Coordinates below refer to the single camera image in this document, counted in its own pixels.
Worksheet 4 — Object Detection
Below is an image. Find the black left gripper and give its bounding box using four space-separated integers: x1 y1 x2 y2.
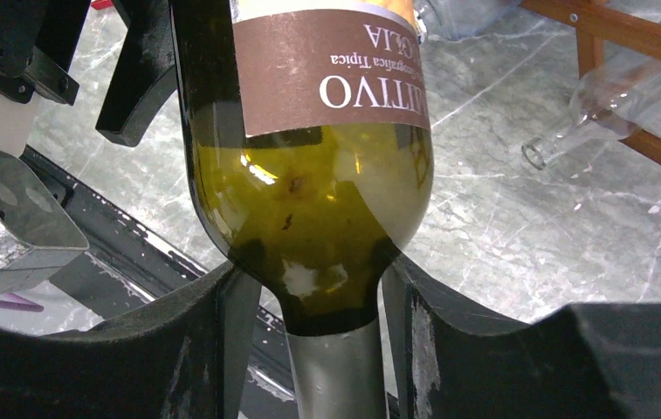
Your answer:
0 0 176 148

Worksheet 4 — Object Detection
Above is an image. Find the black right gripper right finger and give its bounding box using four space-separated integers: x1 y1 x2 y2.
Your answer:
382 257 661 418

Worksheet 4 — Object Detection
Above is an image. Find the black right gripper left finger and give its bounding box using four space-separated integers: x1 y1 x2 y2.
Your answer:
0 264 261 418

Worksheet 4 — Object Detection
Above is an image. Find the green wine bottle brown label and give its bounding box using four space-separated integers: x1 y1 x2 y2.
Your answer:
169 1 434 418

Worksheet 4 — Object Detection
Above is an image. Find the clear glass bottle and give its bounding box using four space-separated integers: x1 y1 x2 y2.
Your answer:
521 21 661 169

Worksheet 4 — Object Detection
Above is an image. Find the brown wooden wine rack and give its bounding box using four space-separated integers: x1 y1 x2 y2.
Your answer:
520 0 661 165

